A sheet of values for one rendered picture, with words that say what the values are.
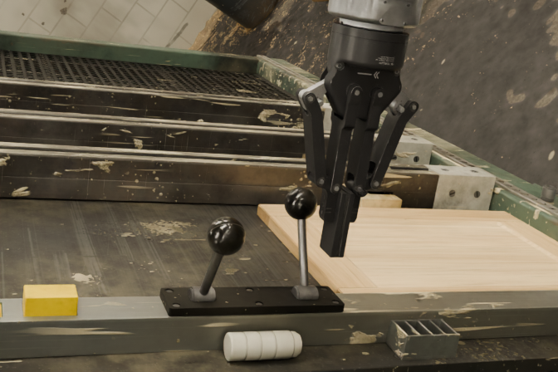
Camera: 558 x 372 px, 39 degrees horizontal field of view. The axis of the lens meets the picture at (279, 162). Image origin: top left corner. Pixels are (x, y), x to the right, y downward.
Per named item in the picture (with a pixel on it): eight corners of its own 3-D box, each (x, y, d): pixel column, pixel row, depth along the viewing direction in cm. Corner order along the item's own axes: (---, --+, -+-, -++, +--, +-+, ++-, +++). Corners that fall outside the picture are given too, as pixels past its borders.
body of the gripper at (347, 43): (348, 25, 71) (331, 124, 73) (428, 35, 74) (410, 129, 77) (316, 15, 78) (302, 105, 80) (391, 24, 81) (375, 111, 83)
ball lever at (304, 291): (327, 304, 86) (321, 184, 89) (296, 304, 85) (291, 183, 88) (313, 305, 90) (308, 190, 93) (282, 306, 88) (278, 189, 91)
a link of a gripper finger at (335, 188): (365, 87, 76) (352, 85, 75) (343, 197, 78) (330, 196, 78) (349, 79, 79) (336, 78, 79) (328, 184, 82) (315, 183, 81)
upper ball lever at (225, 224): (218, 317, 83) (253, 239, 74) (183, 318, 82) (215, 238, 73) (212, 287, 86) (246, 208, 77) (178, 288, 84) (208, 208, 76)
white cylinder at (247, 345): (229, 367, 80) (301, 363, 83) (232, 340, 79) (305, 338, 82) (221, 352, 83) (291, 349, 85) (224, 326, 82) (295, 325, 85)
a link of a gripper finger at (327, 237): (348, 193, 79) (341, 193, 79) (336, 257, 81) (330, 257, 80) (336, 184, 82) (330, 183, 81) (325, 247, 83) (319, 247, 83)
